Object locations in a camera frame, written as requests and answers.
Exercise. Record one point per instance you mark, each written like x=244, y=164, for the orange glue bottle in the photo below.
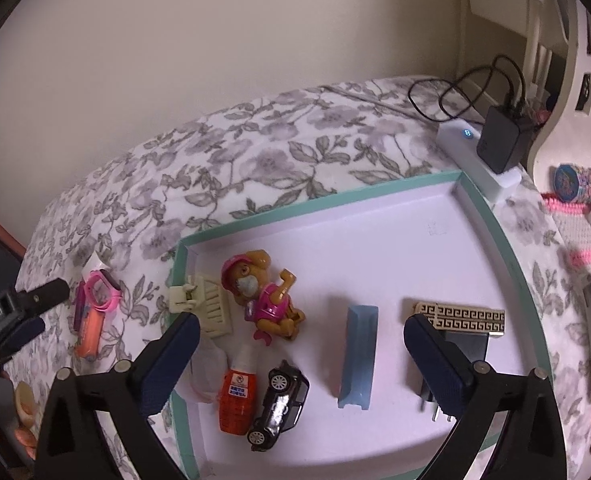
x=238, y=396

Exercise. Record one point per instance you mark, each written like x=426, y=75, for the person's left hand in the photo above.
x=18, y=409

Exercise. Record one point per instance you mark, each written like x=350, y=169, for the purple plastic stick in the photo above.
x=80, y=305

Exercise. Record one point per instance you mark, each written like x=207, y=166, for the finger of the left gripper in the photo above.
x=21, y=335
x=44, y=297

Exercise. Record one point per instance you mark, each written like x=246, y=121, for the pink smart watch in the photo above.
x=102, y=291

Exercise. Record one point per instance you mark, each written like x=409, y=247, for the cream plastic hair claw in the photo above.
x=204, y=297

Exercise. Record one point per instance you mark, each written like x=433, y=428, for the black power adapter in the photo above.
x=445, y=361

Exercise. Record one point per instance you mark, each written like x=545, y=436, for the gold black patterned harmonica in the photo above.
x=463, y=319

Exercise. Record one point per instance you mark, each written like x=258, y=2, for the blue orange small box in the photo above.
x=359, y=357

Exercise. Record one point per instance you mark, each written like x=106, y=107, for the floral grey white blanket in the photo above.
x=254, y=157

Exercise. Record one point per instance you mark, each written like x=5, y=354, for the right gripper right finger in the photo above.
x=531, y=443

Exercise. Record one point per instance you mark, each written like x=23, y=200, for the black plugged adapter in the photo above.
x=504, y=139

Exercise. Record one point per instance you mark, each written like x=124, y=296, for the white power strip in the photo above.
x=459, y=141

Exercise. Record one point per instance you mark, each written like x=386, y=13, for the blue orange carrot knife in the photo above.
x=90, y=335

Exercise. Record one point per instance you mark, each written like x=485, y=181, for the pink crochet mat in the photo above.
x=574, y=224

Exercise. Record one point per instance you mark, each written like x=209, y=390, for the black toy car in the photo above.
x=282, y=406

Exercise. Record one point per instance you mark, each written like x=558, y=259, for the white charger cube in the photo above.
x=94, y=263

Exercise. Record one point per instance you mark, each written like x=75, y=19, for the white wooden shelf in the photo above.
x=550, y=28

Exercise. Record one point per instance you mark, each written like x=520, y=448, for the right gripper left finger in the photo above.
x=71, y=443

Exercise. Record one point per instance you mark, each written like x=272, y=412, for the teal white tray box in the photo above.
x=430, y=238

